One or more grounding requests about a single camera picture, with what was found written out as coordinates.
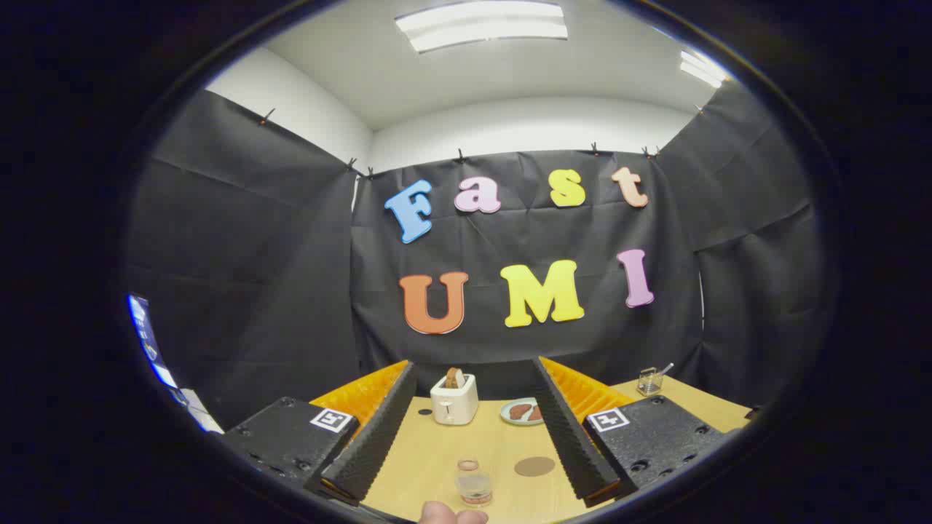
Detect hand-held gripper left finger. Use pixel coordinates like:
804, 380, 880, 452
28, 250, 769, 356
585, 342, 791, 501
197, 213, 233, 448
222, 360, 418, 508

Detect white toaster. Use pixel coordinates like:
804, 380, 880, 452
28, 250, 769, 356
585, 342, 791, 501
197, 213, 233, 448
430, 373, 480, 426

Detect wooden table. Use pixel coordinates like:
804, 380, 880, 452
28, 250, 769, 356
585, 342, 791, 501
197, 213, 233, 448
362, 375, 753, 523

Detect clear plastic bottle red label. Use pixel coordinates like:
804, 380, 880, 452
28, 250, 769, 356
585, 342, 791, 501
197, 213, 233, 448
455, 457, 494, 508

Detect pale green plate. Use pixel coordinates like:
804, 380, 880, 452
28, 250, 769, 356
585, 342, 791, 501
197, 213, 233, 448
499, 397, 545, 426

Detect small ceiling light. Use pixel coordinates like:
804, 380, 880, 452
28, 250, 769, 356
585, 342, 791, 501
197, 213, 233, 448
679, 49, 729, 90

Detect blue and white board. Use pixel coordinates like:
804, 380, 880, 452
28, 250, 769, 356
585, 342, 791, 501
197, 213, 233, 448
128, 293, 223, 435

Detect black backdrop cloth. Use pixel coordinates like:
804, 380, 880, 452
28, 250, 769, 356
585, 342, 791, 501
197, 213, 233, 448
124, 80, 831, 430

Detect long ceiling light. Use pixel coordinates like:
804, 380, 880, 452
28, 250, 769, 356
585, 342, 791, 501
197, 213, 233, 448
394, 1, 569, 54

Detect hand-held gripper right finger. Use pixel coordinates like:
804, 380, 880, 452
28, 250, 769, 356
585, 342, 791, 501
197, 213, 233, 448
530, 357, 729, 508

